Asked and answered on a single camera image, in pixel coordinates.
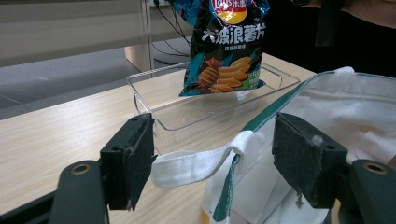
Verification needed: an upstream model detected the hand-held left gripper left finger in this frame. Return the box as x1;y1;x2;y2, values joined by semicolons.
99;112;157;212

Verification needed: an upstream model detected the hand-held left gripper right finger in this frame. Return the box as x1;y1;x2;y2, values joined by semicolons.
271;112;349;209

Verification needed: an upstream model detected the white patterned tote bag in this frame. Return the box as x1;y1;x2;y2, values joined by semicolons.
150;65;396;224

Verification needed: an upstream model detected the clear plastic tray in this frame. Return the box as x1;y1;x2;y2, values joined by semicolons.
125;60;302;133

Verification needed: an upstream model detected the teal black chips bag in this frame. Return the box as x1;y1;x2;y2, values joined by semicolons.
170;0;271;98

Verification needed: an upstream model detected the beige wooden desk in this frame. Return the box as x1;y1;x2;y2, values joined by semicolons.
0;0;194;73

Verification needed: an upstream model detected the black cable bundle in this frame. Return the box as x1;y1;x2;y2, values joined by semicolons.
151;0;194;67

